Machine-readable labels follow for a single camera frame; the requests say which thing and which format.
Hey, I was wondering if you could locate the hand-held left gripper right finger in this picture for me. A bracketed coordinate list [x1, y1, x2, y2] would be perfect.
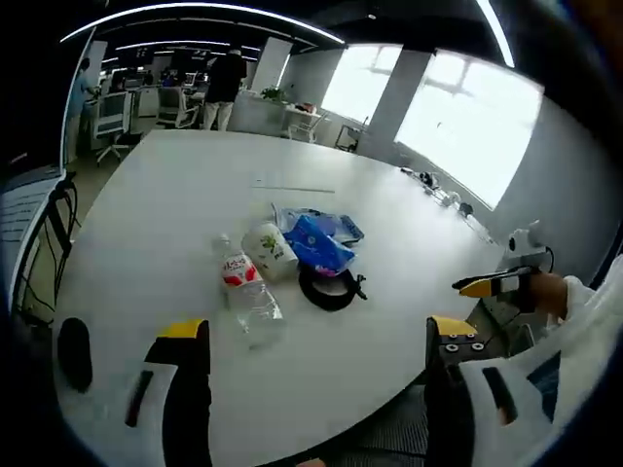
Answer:
[423, 314, 556, 467]

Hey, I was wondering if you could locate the small clutter on table edge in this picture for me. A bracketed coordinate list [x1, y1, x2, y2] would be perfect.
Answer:
[398, 164, 476, 218]

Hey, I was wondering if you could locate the paper cup green print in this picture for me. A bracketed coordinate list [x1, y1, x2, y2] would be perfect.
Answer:
[240, 221, 299, 282]

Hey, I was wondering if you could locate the clear water bottle red label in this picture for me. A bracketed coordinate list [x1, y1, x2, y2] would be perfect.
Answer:
[211, 233, 286, 337]

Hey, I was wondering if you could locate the blue tissue packet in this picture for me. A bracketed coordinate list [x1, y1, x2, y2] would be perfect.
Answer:
[283, 214, 359, 273]

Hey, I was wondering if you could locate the black oval pouch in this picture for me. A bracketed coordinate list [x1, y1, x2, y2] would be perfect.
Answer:
[56, 316, 93, 390]

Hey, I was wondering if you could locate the white mesh office chair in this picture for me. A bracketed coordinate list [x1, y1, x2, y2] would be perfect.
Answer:
[94, 90, 135, 166]

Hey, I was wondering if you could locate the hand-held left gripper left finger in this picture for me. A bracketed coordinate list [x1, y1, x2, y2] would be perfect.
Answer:
[82, 318, 214, 467]

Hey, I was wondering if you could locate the silver laptop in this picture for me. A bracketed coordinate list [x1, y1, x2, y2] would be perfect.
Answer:
[0, 164, 67, 254]

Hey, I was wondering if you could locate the black laptop stand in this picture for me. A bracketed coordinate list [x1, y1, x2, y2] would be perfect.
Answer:
[14, 174, 82, 322]

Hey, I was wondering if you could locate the white table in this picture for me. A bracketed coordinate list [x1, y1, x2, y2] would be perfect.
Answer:
[51, 128, 512, 463]

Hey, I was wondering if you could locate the person's right hand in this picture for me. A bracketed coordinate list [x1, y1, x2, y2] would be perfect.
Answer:
[529, 271, 568, 321]

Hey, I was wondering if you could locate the black cable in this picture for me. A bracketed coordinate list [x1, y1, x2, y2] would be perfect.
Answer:
[297, 265, 369, 312]

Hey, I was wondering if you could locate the person's blue jeans leg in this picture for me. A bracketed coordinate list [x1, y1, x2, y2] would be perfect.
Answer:
[528, 352, 564, 422]

